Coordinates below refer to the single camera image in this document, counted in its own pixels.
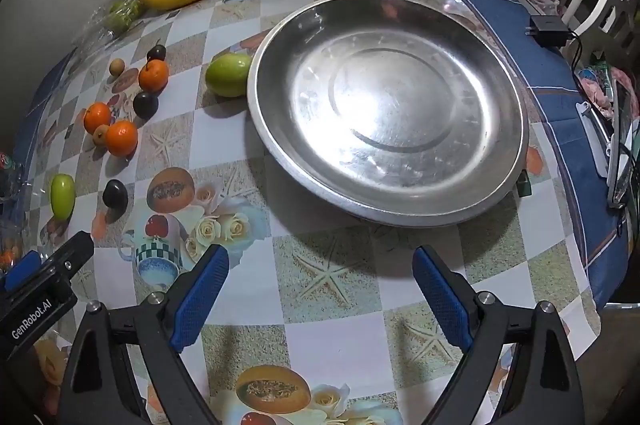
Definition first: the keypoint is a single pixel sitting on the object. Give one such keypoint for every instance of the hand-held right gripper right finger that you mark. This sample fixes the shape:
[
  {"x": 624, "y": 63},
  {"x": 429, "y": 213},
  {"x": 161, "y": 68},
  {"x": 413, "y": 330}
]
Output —
[{"x": 440, "y": 295}]

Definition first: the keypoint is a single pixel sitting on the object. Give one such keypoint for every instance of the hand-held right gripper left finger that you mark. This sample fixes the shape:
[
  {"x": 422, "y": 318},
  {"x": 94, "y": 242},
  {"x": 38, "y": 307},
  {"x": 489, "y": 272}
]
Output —
[{"x": 200, "y": 295}]

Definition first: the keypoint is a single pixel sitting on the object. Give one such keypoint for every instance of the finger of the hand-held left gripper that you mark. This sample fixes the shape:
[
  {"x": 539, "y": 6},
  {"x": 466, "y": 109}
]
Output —
[
  {"x": 67, "y": 257},
  {"x": 20, "y": 267}
]

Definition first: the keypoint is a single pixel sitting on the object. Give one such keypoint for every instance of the elongated deep green jujube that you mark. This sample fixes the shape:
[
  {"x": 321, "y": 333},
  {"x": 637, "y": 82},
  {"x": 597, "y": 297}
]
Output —
[{"x": 62, "y": 196}]

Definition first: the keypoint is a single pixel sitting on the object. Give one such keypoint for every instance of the dark purple cherry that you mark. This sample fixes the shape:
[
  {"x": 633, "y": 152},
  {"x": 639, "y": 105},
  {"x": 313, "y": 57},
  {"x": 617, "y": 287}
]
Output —
[
  {"x": 145, "y": 104},
  {"x": 114, "y": 194}
]

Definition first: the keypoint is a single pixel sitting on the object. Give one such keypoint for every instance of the brown longan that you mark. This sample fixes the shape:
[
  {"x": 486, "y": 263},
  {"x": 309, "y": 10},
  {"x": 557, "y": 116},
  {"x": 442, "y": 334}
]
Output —
[{"x": 101, "y": 133}]

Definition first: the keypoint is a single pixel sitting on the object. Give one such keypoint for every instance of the orange tangerine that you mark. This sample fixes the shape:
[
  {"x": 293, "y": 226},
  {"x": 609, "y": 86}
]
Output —
[
  {"x": 96, "y": 117},
  {"x": 121, "y": 138},
  {"x": 153, "y": 75}
]

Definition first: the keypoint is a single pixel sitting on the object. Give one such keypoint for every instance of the round steel plate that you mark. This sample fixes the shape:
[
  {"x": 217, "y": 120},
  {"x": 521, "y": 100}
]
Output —
[{"x": 390, "y": 105}]

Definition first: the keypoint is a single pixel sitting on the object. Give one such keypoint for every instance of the pale yellow longan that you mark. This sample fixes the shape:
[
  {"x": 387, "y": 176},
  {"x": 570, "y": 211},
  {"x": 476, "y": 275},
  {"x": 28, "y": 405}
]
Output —
[{"x": 116, "y": 66}]

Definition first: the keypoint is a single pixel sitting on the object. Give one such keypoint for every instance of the pale green jujube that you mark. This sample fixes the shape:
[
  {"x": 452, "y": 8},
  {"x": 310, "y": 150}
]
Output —
[{"x": 229, "y": 75}]

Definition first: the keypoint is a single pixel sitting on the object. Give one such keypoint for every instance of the dark cherry with stem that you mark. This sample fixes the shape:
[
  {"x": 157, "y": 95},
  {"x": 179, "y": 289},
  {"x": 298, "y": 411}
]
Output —
[{"x": 156, "y": 52}]

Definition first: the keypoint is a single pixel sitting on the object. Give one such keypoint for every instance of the clear glass mug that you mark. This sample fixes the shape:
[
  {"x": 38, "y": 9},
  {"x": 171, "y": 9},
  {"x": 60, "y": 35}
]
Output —
[{"x": 7, "y": 182}]

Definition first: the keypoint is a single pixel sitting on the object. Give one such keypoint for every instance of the printed checkered tablecloth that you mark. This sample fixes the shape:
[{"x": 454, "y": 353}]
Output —
[{"x": 320, "y": 255}]

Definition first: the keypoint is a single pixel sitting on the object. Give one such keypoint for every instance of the white plastic clip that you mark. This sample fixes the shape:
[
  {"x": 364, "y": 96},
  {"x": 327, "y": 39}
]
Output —
[{"x": 595, "y": 140}]

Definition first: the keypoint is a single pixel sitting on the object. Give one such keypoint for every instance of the clear plastic bag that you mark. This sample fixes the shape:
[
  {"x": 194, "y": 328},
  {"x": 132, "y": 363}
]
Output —
[{"x": 95, "y": 25}]

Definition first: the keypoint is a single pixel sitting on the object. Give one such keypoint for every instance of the small green bagged fruit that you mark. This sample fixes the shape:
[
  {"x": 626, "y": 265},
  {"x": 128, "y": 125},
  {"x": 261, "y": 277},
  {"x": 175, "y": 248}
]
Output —
[
  {"x": 127, "y": 21},
  {"x": 117, "y": 6}
]

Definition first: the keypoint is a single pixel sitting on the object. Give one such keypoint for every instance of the pink packet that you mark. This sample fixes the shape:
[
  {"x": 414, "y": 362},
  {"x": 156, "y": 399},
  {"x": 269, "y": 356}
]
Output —
[{"x": 597, "y": 97}]

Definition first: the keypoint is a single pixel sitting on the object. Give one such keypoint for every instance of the black charger adapter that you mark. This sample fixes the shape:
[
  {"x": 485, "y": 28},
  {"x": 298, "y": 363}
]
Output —
[{"x": 547, "y": 30}]

